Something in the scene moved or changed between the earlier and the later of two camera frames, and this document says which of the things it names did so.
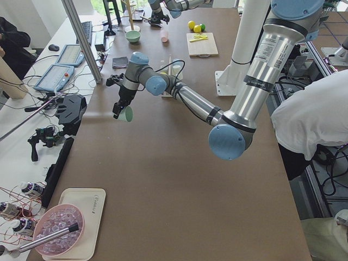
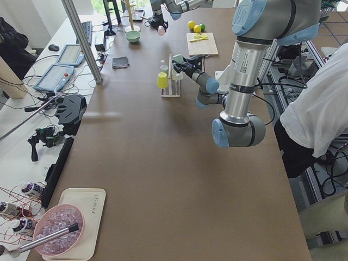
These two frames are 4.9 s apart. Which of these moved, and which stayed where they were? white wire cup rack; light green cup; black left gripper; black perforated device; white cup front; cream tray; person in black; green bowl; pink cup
Moved: black left gripper; pink cup; light green cup
Stayed: white cup front; black perforated device; white wire cup rack; green bowl; cream tray; person in black
